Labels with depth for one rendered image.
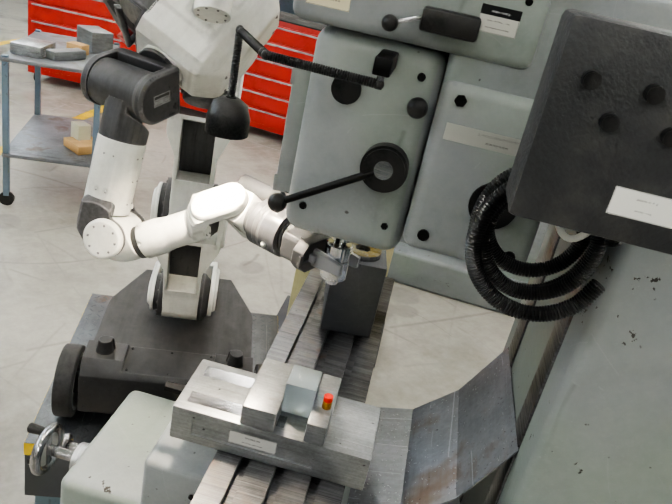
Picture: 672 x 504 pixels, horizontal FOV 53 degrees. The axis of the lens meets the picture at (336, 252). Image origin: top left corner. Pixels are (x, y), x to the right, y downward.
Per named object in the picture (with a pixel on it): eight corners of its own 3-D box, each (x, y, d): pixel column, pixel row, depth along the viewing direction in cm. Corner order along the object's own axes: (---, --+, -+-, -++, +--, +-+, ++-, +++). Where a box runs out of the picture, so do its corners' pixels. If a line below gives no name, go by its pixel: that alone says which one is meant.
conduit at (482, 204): (445, 305, 88) (492, 153, 79) (449, 255, 102) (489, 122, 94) (586, 342, 86) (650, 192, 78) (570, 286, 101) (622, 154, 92)
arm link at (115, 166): (59, 245, 129) (84, 132, 124) (91, 233, 142) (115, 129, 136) (115, 265, 128) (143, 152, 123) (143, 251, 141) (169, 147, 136)
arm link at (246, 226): (249, 235, 121) (204, 211, 126) (271, 259, 130) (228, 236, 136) (284, 184, 123) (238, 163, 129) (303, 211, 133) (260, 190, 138)
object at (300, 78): (271, 189, 114) (292, 64, 105) (277, 182, 118) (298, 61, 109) (294, 195, 114) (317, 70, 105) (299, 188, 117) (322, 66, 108)
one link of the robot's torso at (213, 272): (154, 284, 220) (158, 248, 214) (216, 292, 223) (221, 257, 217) (144, 318, 201) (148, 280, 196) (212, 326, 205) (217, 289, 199)
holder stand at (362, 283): (319, 328, 160) (335, 253, 152) (325, 285, 180) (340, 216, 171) (369, 338, 161) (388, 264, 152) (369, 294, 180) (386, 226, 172)
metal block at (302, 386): (280, 411, 118) (286, 383, 115) (288, 391, 123) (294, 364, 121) (309, 419, 118) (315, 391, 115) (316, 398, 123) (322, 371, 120)
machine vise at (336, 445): (168, 436, 119) (174, 386, 114) (198, 387, 132) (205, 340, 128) (362, 491, 116) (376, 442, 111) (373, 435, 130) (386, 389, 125)
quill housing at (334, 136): (278, 230, 107) (315, 21, 94) (306, 189, 126) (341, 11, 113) (395, 260, 106) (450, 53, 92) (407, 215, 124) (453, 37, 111)
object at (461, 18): (378, 30, 88) (385, -3, 86) (382, 27, 91) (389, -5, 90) (473, 52, 87) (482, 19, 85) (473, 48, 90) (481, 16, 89)
